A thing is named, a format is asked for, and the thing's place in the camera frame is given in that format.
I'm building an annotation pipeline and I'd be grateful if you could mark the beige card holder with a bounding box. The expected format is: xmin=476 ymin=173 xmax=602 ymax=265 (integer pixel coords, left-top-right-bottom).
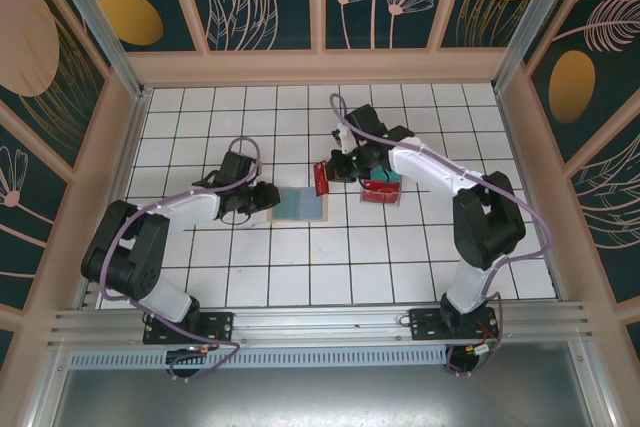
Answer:
xmin=267 ymin=185 xmax=330 ymax=223

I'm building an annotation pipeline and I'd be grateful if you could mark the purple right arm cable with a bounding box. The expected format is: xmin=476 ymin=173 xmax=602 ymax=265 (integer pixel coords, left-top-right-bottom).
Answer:
xmin=329 ymin=93 xmax=555 ymax=378

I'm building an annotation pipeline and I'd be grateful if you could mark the aluminium mounting rail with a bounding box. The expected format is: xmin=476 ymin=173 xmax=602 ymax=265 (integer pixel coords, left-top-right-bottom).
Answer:
xmin=47 ymin=301 xmax=594 ymax=348

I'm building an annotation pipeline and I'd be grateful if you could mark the grey slotted cable duct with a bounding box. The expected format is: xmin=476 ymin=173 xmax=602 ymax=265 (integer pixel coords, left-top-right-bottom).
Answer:
xmin=67 ymin=346 xmax=451 ymax=369

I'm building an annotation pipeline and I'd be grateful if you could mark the aluminium frame post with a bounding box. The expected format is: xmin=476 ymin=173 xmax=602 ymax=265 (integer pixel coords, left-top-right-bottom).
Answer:
xmin=492 ymin=0 xmax=584 ymax=93
xmin=39 ymin=0 xmax=151 ymax=103

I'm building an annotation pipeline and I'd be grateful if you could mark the teal card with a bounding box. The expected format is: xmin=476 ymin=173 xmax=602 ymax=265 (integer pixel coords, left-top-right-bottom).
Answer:
xmin=369 ymin=166 xmax=404 ymax=186

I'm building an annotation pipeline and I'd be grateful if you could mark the red card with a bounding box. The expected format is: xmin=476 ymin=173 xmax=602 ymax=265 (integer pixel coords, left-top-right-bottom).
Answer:
xmin=362 ymin=181 xmax=401 ymax=204
xmin=312 ymin=159 xmax=331 ymax=197

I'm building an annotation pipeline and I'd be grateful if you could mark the clear acrylic card stand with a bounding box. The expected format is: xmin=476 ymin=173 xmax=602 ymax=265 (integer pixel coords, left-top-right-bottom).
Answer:
xmin=358 ymin=166 xmax=404 ymax=207

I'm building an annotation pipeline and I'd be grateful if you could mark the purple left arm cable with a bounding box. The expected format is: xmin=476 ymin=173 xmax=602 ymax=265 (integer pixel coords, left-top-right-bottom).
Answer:
xmin=97 ymin=137 xmax=265 ymax=382

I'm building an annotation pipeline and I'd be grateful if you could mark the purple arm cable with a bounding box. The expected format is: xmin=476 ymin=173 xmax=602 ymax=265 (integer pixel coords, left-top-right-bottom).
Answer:
xmin=97 ymin=137 xmax=265 ymax=382
xmin=329 ymin=93 xmax=555 ymax=378

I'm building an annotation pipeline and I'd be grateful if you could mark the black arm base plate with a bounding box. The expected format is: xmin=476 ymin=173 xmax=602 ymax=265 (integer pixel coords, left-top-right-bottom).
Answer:
xmin=408 ymin=305 xmax=499 ymax=343
xmin=143 ymin=310 xmax=235 ymax=346

